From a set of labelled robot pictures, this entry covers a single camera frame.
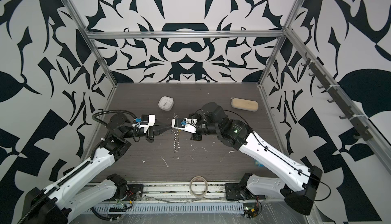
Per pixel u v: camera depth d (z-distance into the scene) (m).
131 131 0.58
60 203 0.41
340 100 0.55
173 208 0.65
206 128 0.53
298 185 0.38
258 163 0.82
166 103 1.05
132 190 0.75
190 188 0.75
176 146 0.88
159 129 0.60
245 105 1.05
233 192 0.74
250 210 0.71
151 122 0.53
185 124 0.51
